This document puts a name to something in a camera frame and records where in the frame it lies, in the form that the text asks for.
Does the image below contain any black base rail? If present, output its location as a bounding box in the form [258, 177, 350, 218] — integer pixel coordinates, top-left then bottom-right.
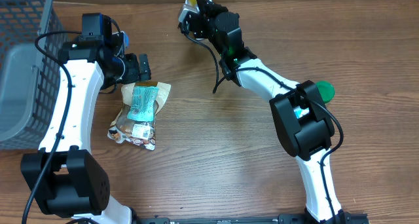
[134, 212, 370, 224]

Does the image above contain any green lid white jar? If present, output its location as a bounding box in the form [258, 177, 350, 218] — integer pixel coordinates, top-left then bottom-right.
[316, 81, 335, 103]

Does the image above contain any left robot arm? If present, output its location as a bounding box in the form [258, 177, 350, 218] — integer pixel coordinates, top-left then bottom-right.
[20, 13, 151, 223]

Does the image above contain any teal white tissue pack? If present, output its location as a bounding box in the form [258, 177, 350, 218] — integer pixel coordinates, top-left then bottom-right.
[293, 106, 310, 119]

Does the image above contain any white barcode scanner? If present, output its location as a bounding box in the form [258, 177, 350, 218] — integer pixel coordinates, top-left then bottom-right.
[185, 0, 198, 10]

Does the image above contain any brown snack pouch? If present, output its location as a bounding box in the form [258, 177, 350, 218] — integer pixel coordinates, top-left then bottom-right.
[107, 81, 172, 151]

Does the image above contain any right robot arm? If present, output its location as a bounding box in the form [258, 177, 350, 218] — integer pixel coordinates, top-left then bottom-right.
[179, 0, 344, 223]

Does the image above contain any grey plastic mesh basket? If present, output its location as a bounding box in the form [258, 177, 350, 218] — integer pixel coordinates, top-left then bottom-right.
[1, 0, 68, 150]

